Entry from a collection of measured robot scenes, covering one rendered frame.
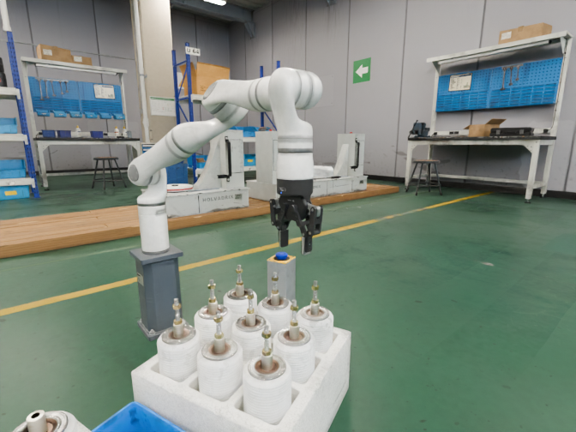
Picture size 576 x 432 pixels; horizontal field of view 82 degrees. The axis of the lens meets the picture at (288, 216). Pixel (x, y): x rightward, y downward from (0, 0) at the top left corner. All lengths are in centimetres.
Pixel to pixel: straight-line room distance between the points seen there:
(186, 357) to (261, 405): 21
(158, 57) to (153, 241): 628
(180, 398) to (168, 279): 56
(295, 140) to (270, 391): 47
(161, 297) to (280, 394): 70
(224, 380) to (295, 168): 45
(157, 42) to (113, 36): 231
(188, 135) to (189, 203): 191
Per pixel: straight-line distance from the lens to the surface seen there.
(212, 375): 75
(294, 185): 64
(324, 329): 86
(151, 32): 742
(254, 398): 70
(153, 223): 121
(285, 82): 63
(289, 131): 64
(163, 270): 125
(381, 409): 103
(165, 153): 107
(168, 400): 83
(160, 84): 726
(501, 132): 494
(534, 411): 118
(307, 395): 76
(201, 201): 294
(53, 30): 933
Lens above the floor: 68
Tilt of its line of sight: 12 degrees down
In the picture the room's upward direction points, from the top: straight up
